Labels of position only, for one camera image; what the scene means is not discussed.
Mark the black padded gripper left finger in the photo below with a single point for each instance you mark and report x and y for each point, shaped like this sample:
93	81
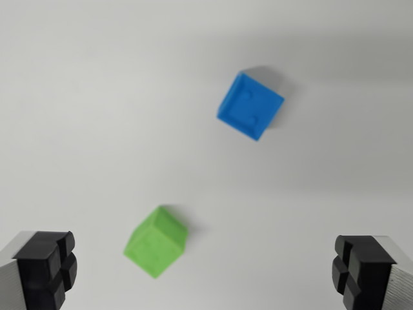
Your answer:
35	271

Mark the black padded gripper right finger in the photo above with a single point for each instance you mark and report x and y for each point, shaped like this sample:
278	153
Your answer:
368	274

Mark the blue cube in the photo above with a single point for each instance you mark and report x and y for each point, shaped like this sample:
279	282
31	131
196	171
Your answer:
248	106

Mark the green cube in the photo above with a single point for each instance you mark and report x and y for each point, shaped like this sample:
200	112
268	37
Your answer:
155	245

